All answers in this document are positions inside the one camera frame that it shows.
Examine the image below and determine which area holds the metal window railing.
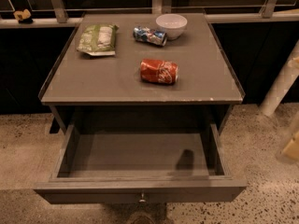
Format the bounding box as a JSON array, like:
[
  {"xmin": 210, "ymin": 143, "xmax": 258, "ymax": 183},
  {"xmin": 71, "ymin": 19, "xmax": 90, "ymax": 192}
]
[{"xmin": 0, "ymin": 0, "xmax": 299, "ymax": 28}]

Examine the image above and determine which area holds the crushed red cola can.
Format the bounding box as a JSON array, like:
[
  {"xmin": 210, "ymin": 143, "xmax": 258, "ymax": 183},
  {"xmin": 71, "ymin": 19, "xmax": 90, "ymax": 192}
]
[{"xmin": 140, "ymin": 59, "xmax": 178, "ymax": 84}]

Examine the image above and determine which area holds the crushed blue soda can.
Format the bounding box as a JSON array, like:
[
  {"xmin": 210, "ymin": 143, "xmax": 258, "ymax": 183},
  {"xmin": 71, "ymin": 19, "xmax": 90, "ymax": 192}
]
[{"xmin": 133, "ymin": 26, "xmax": 167, "ymax": 47}]

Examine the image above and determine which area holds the grey top drawer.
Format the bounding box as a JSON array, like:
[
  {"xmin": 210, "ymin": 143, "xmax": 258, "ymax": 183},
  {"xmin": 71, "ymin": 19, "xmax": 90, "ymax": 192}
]
[{"xmin": 34, "ymin": 124, "xmax": 247, "ymax": 203}]

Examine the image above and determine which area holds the white diagonal post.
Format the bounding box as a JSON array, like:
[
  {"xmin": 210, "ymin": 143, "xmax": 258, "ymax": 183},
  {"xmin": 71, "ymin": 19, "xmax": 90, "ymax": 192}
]
[{"xmin": 260, "ymin": 40, "xmax": 299, "ymax": 116}]

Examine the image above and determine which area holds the green snack bag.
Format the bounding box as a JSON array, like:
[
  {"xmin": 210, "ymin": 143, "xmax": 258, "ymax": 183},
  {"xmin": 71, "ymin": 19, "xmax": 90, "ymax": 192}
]
[{"xmin": 77, "ymin": 23, "xmax": 119, "ymax": 57}]

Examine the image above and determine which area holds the white bowl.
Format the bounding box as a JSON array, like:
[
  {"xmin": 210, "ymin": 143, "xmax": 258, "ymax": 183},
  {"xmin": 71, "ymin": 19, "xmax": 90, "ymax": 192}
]
[{"xmin": 156, "ymin": 13, "xmax": 188, "ymax": 40}]

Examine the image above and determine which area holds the small yellow toy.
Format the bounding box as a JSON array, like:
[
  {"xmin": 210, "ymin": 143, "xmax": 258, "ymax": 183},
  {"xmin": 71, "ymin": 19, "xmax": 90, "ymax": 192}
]
[{"xmin": 13, "ymin": 9, "xmax": 33, "ymax": 23}]

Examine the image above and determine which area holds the grey wooden cabinet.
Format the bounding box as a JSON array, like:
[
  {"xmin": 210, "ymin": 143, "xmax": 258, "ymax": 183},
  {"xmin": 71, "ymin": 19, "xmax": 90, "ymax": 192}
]
[{"xmin": 39, "ymin": 13, "xmax": 244, "ymax": 130}]

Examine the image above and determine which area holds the metal drawer knob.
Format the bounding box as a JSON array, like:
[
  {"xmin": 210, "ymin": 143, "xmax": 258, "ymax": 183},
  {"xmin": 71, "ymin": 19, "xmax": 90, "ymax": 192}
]
[{"xmin": 138, "ymin": 192, "xmax": 148, "ymax": 203}]

